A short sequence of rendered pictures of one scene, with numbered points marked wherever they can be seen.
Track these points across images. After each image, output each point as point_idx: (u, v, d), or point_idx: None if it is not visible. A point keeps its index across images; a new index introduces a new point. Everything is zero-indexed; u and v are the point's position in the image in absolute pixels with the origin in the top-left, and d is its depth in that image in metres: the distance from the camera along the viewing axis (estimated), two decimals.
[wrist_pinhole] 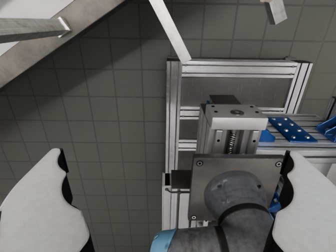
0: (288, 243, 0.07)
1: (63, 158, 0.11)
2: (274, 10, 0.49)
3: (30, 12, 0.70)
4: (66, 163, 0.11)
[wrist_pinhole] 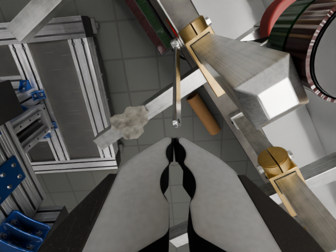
0: (208, 230, 0.07)
1: (172, 148, 0.12)
2: (105, 134, 0.43)
3: None
4: (172, 153, 0.12)
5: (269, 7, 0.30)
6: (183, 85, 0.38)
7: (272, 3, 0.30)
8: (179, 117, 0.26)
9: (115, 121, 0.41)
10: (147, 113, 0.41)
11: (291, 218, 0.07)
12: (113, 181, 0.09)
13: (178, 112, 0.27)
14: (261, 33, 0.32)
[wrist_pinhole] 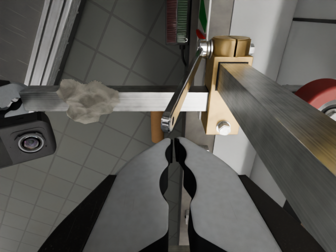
0: (209, 230, 0.07)
1: (171, 149, 0.12)
2: (42, 95, 0.29)
3: None
4: (172, 155, 0.13)
5: (318, 82, 0.25)
6: None
7: (322, 79, 0.26)
8: (175, 116, 0.13)
9: (68, 87, 0.28)
10: (116, 103, 0.29)
11: (291, 218, 0.07)
12: (112, 182, 0.09)
13: (174, 113, 0.15)
14: None
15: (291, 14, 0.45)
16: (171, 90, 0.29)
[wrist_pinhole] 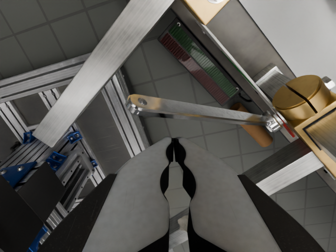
0: (208, 230, 0.07)
1: (172, 148, 0.12)
2: (172, 235, 0.32)
3: None
4: (172, 153, 0.12)
5: None
6: (285, 174, 0.25)
7: None
8: (152, 103, 0.12)
9: (186, 223, 0.30)
10: None
11: (291, 218, 0.07)
12: (113, 181, 0.09)
13: (170, 117, 0.13)
14: None
15: None
16: (270, 170, 0.26)
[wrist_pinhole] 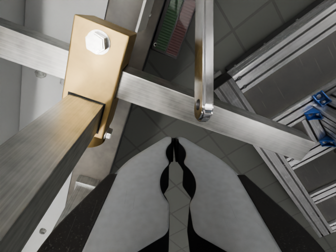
0: (208, 230, 0.07)
1: (172, 148, 0.12)
2: None
3: None
4: (172, 153, 0.12)
5: None
6: None
7: None
8: (198, 92, 0.11)
9: None
10: None
11: (291, 218, 0.07)
12: (113, 181, 0.09)
13: (210, 62, 0.10)
14: None
15: None
16: None
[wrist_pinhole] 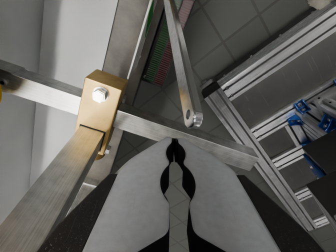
0: (208, 230, 0.07)
1: (172, 148, 0.12)
2: None
3: None
4: (173, 153, 0.12)
5: None
6: None
7: None
8: (187, 105, 0.12)
9: None
10: None
11: (290, 218, 0.07)
12: (113, 181, 0.09)
13: (193, 82, 0.13)
14: None
15: None
16: None
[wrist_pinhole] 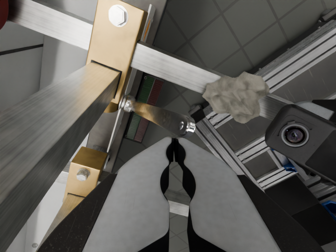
0: (208, 230, 0.07)
1: (172, 148, 0.12)
2: (273, 116, 0.29)
3: (56, 209, 0.72)
4: (173, 153, 0.12)
5: None
6: (143, 63, 0.25)
7: None
8: (177, 122, 0.14)
9: (243, 116, 0.28)
10: (211, 84, 0.26)
11: (290, 218, 0.07)
12: (113, 181, 0.09)
13: (176, 113, 0.15)
14: (1, 19, 0.21)
15: (45, 50, 0.47)
16: (149, 72, 0.26)
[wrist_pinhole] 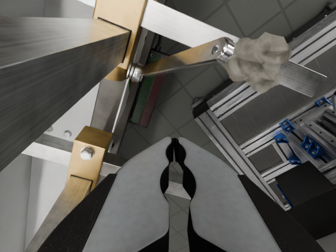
0: (208, 230, 0.07)
1: (172, 148, 0.12)
2: (294, 85, 0.26)
3: None
4: (172, 153, 0.12)
5: None
6: (154, 22, 0.23)
7: None
8: (208, 49, 0.11)
9: (262, 84, 0.26)
10: None
11: (291, 218, 0.07)
12: (113, 181, 0.09)
13: (204, 46, 0.13)
14: None
15: None
16: (161, 35, 0.24)
